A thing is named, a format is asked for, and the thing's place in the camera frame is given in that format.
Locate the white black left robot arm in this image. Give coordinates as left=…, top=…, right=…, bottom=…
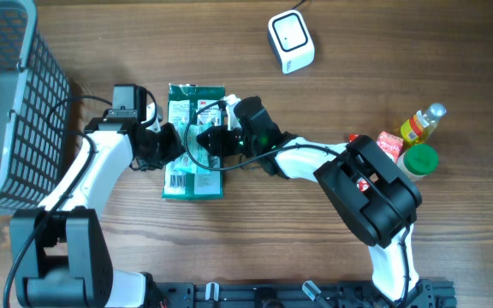
left=3, top=117, right=184, bottom=307

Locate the grey plastic shopping basket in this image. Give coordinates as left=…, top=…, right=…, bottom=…
left=0, top=0, right=70, bottom=216

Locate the red juice carton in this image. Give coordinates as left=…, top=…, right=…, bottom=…
left=377, top=132, right=404, bottom=163

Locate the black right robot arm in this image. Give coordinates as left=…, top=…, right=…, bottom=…
left=195, top=96, right=422, bottom=307

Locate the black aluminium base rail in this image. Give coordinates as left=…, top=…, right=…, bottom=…
left=143, top=269, right=457, bottom=308

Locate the yellow dish soap bottle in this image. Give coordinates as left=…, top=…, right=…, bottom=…
left=399, top=103, right=447, bottom=146

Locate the green white round can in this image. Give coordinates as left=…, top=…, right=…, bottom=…
left=397, top=144, right=439, bottom=181

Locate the green white 3M package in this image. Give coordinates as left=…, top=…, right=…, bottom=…
left=162, top=84, right=225, bottom=200

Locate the red snack stick packet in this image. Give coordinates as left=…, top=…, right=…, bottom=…
left=348, top=133, right=370, bottom=192

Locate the light green wipes packet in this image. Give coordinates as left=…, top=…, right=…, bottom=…
left=173, top=121, right=220, bottom=175

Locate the white barcode scanner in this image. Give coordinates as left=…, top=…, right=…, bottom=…
left=267, top=9, right=315, bottom=74

